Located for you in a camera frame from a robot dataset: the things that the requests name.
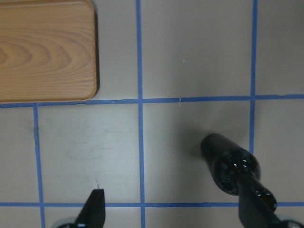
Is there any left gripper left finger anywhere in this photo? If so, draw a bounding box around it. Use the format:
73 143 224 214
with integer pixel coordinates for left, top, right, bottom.
74 189 106 228

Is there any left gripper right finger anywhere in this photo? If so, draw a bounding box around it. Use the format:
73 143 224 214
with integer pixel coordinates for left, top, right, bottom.
237 174 281 228

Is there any dark wine bottle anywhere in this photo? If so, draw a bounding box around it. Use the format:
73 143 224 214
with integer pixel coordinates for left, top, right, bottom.
200 133 278 212

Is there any wooden tray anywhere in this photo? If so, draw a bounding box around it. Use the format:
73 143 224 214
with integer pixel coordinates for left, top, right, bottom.
0 0 99 104

